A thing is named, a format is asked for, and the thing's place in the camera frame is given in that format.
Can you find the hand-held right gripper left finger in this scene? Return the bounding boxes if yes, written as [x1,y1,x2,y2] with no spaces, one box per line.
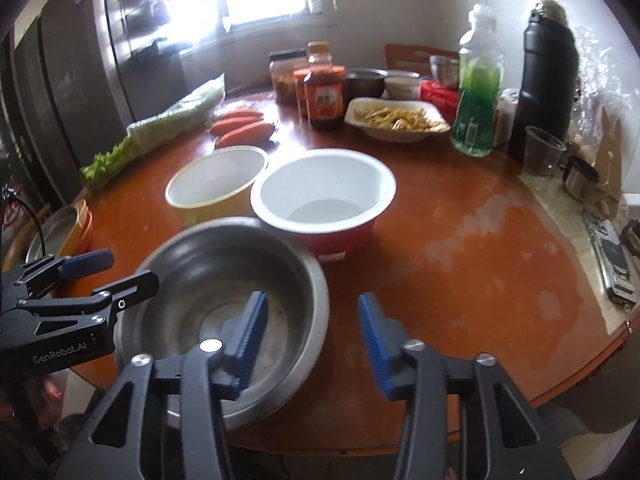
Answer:
[55,291,271,480]

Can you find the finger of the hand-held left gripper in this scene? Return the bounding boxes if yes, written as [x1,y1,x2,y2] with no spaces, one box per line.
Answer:
[5,249,116,302]
[17,270,160,333]

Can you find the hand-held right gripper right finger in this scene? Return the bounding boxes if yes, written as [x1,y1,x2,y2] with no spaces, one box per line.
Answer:
[357,292,576,480]

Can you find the yellow shell-shaped plate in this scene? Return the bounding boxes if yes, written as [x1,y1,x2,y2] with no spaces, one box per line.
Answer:
[62,200,90,256]

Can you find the round dark metal pan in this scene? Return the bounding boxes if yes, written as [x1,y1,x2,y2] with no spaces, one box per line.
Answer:
[25,204,81,266]

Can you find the large steel bowl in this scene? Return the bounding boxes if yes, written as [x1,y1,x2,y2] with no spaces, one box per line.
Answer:
[114,216,331,431]

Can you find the yellow bowl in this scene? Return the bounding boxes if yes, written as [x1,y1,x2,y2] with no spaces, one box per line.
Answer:
[165,146,269,226]

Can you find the red and white bowl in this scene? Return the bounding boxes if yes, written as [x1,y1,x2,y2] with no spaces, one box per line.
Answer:
[250,148,397,263]

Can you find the person's left hand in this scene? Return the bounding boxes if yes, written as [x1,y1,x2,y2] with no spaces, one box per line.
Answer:
[0,376,65,431]

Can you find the bagged celery bunch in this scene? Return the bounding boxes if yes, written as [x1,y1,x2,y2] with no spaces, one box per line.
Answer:
[80,72,227,192]

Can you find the grey refrigerator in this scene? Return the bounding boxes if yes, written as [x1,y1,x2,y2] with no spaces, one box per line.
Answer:
[10,0,138,171]

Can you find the white plate of food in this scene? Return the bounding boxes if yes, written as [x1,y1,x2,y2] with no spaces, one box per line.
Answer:
[344,96,451,143]

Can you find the brown sauce bottle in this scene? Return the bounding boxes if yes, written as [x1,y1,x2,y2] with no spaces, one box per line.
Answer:
[303,41,347,131]

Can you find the metal tool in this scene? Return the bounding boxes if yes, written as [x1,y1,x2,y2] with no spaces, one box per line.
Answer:
[582,209,640,306]

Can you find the red sauce jar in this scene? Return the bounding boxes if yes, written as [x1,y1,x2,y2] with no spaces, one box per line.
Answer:
[293,67,313,118]

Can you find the red tissue box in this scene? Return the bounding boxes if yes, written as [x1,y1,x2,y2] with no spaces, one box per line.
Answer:
[420,80,461,118]

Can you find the clear plastic cup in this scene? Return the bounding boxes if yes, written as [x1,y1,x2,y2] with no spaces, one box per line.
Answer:
[524,126,567,178]

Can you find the small white bowl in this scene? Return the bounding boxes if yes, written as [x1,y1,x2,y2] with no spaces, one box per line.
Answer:
[384,72,423,101]

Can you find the clear jar black lid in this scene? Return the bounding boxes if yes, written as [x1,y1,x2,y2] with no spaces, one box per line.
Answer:
[269,49,308,106]

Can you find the green dish soap bottle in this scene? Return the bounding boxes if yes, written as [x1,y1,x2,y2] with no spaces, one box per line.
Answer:
[451,4,505,157]

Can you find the small steel bowl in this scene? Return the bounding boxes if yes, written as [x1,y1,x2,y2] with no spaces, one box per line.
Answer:
[345,68,390,101]

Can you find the small steel cup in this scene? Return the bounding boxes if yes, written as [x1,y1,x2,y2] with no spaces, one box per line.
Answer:
[562,155,601,198]

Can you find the small black device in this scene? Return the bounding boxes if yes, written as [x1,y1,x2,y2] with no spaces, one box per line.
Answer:
[620,220,640,256]

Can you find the small steel pot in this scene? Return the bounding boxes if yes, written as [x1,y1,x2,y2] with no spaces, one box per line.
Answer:
[430,55,461,90]

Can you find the wooden chair back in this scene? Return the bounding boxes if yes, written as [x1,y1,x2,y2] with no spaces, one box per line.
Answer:
[384,43,460,78]

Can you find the black thermos flask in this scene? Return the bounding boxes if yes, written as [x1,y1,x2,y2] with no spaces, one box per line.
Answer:
[507,0,581,166]

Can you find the clear plastic bag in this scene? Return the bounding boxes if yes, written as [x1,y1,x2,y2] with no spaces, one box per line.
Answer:
[570,25,631,161]

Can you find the black cable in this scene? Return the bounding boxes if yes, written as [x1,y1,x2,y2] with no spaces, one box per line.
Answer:
[0,187,51,261]

